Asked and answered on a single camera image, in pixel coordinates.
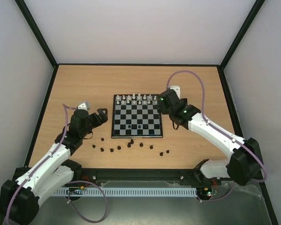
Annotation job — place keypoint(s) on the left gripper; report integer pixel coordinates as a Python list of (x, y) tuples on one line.
[(104, 117)]

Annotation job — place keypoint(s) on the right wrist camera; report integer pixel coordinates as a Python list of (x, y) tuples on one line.
[(176, 88)]

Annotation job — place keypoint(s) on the black white chessboard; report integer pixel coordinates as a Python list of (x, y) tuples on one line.
[(129, 114)]

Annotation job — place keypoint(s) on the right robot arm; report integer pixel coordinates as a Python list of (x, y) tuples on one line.
[(241, 165)]

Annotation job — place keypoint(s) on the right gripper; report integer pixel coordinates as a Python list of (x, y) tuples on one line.
[(162, 108)]

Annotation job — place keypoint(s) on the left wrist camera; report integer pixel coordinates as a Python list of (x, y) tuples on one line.
[(84, 106)]

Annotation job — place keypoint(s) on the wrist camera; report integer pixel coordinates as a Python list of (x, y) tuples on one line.
[(176, 88), (84, 106)]

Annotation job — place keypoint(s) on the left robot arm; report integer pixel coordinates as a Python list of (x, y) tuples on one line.
[(21, 199)]

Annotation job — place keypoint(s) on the black aluminium frame rail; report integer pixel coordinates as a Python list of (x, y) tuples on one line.
[(184, 177)]

